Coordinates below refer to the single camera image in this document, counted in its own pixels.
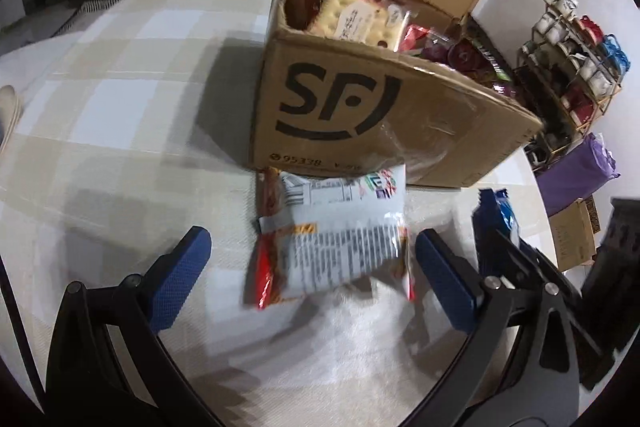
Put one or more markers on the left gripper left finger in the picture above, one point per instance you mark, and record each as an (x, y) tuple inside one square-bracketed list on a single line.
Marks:
[(106, 363)]

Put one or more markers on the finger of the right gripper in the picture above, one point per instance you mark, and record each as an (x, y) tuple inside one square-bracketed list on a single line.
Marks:
[(553, 341)]

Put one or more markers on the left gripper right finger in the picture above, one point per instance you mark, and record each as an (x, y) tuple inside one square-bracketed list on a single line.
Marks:
[(471, 392)]

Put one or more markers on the blue Oreo bag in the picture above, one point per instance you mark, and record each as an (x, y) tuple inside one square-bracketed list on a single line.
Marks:
[(494, 213)]

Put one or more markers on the white red chips bag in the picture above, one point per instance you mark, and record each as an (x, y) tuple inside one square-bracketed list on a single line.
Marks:
[(317, 234)]

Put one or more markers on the purple candy bag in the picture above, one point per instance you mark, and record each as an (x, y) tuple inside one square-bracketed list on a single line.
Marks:
[(471, 60)]

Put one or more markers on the red cookie snack bag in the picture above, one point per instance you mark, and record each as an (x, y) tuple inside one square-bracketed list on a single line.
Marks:
[(417, 39)]

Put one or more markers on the biscuit cracker pack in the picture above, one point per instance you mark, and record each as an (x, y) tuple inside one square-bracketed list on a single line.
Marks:
[(379, 23)]

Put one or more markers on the shoe rack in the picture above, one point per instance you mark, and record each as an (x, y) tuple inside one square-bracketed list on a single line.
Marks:
[(568, 73)]

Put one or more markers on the SF cardboard box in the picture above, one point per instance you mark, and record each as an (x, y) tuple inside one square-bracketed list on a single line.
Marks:
[(327, 107)]

